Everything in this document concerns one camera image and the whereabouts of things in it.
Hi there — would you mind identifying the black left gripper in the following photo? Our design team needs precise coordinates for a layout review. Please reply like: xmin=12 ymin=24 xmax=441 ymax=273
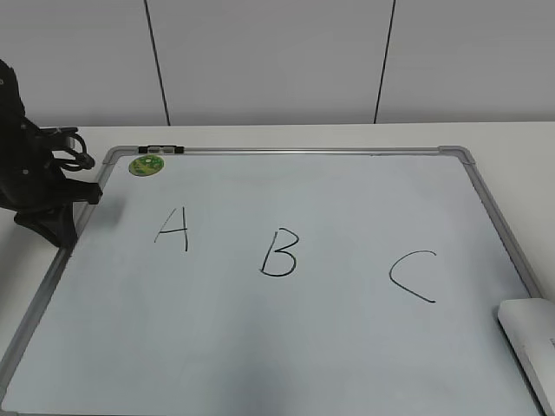
xmin=1 ymin=62 xmax=102 ymax=248

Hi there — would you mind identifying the white rectangular eraser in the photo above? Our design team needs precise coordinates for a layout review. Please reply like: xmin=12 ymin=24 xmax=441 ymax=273
xmin=498 ymin=298 xmax=554 ymax=415

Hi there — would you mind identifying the green round magnet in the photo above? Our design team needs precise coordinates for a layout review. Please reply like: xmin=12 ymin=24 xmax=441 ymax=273
xmin=128 ymin=155 xmax=165 ymax=177

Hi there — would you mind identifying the black and grey board clip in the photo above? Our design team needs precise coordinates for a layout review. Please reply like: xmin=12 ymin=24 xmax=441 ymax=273
xmin=137 ymin=146 xmax=185 ymax=154

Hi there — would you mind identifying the grey-framed whiteboard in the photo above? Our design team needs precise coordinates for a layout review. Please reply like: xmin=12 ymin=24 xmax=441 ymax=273
xmin=1 ymin=146 xmax=542 ymax=415

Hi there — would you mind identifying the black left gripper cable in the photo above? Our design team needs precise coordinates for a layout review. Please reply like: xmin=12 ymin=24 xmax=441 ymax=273
xmin=41 ymin=127 xmax=95 ymax=173

